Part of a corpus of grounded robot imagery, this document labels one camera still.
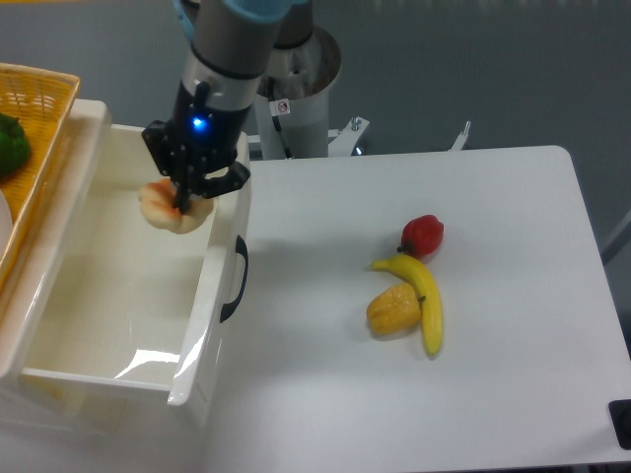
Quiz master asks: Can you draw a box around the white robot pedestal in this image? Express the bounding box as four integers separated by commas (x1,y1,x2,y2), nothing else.
253,27,370,160

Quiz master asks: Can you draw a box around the yellow wicker basket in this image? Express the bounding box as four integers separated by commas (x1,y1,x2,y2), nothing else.
1,63,81,286

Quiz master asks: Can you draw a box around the green bell pepper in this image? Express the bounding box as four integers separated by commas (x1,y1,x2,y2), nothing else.
1,113,31,177

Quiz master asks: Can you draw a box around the white drawer cabinet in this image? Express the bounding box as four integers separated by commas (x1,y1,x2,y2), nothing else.
1,100,121,433

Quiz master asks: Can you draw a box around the black cable on pedestal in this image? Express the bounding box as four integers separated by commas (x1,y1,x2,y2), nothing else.
267,77,295,160

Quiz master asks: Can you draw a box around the white table bracket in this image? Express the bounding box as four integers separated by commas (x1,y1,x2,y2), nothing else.
449,120,471,152

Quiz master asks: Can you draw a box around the white plate in basket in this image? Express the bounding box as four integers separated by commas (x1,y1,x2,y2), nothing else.
0,192,13,256

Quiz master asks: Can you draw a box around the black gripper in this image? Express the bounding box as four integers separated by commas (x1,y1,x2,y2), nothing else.
141,82,250,214

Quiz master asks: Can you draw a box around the yellow bell pepper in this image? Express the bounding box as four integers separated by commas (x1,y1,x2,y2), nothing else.
366,283,425,336

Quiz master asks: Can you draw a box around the black drawer handle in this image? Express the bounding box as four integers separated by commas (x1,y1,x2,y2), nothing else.
220,235,249,323

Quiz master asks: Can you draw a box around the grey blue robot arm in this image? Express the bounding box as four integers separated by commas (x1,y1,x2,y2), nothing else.
142,1,313,213

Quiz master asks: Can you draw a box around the white upper drawer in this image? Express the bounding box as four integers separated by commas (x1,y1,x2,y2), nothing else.
24,125,251,425

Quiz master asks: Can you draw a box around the black device at table edge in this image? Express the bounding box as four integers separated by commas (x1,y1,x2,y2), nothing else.
608,399,631,450

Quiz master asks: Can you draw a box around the yellow banana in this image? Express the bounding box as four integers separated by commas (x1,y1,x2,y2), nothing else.
371,254,444,358

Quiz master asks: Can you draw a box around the red bell pepper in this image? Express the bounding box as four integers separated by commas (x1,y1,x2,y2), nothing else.
397,215,444,259

